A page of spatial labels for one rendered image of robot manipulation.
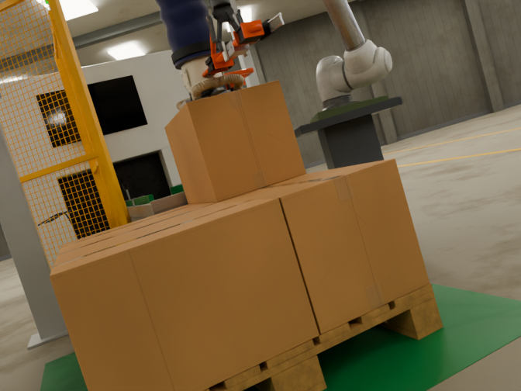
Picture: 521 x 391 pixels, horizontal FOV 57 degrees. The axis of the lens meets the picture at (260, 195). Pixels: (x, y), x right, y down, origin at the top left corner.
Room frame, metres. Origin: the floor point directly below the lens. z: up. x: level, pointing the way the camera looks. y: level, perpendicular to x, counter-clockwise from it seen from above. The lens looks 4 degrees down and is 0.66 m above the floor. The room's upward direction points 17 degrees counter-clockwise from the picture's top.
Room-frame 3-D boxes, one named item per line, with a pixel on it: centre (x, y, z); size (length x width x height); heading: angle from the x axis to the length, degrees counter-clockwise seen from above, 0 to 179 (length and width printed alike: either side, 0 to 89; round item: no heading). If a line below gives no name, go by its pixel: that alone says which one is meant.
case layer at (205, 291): (1.82, 0.26, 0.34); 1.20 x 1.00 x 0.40; 21
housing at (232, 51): (1.78, -0.08, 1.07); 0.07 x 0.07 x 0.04; 21
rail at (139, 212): (3.53, 0.94, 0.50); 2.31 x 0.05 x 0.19; 21
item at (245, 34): (1.66, -0.12, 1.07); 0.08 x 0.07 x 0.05; 21
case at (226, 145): (2.21, 0.08, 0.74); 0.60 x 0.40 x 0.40; 19
